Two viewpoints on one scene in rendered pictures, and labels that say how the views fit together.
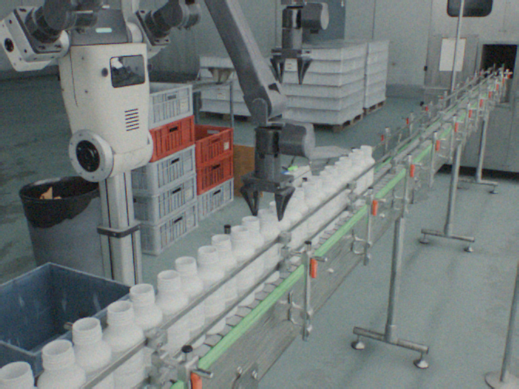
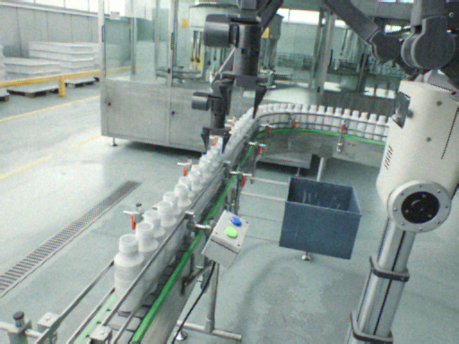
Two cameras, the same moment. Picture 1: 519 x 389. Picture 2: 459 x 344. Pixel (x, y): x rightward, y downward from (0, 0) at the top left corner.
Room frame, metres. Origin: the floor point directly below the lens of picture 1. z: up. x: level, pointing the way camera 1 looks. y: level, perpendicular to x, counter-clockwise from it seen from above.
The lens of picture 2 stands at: (2.42, -0.37, 1.56)
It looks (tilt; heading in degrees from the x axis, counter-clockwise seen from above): 21 degrees down; 161
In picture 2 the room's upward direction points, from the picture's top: 6 degrees clockwise
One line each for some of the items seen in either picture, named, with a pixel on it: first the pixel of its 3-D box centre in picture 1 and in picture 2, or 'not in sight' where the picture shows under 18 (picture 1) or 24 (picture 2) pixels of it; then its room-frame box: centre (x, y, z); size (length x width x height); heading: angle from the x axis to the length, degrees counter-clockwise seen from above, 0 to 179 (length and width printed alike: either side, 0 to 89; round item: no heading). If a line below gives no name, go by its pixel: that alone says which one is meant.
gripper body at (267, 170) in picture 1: (267, 167); (217, 121); (1.13, -0.02, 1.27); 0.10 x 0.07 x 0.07; 62
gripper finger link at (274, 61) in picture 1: (285, 67); (250, 98); (1.61, -0.07, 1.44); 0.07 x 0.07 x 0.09; 61
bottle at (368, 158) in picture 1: (364, 170); (129, 272); (1.76, -0.35, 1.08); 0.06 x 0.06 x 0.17
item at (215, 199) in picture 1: (197, 195); not in sight; (4.44, 0.54, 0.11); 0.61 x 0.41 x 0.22; 155
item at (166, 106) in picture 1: (147, 103); not in sight; (3.77, 0.78, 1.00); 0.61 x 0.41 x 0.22; 159
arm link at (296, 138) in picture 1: (285, 126); (208, 95); (1.12, -0.05, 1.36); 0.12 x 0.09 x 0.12; 62
